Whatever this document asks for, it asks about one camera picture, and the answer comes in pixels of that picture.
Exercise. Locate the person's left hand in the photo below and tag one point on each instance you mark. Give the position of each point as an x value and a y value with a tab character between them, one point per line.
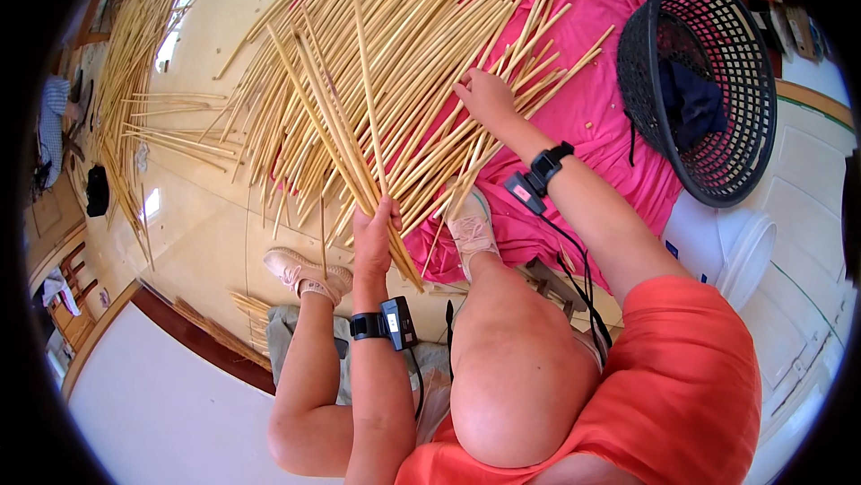
372	246

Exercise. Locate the person's right hand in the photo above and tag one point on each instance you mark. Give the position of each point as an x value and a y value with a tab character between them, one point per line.
490	100

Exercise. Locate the bundle of bamboo sticks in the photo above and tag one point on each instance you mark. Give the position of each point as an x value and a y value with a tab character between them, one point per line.
336	142

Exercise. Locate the black wrist band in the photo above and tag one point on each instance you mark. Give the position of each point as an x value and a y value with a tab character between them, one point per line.
397	323
545	165

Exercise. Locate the large pile of bamboo sticks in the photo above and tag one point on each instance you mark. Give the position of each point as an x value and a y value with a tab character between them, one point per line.
430	27

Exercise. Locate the pink cloth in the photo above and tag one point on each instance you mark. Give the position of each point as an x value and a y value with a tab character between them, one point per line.
592	115

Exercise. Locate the grey cloth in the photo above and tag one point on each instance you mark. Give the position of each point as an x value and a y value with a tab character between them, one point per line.
282	337

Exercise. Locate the black plastic mesh basket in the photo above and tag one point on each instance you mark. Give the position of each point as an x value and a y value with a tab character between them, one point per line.
639	47

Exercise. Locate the small wooden stool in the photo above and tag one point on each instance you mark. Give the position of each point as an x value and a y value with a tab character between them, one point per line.
548	280

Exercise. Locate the person's legs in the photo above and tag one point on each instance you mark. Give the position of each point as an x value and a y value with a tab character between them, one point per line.
518	364

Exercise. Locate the dark blue cloth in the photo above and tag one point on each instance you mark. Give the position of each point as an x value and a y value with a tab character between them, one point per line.
693	105

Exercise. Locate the white plastic bucket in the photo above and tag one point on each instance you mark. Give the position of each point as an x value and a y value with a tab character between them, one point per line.
693	236

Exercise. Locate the small black bag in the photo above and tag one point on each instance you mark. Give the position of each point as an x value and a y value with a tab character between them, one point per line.
97	190

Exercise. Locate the long heap of thin canes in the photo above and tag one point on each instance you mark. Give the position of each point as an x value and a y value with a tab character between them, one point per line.
124	81

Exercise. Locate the wooden chair with clothes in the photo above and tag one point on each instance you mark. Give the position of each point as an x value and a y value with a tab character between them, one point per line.
74	323

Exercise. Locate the person's body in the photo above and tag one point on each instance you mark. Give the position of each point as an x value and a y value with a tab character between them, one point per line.
672	377

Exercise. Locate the white panelled door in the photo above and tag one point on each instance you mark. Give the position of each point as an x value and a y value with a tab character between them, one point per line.
807	216

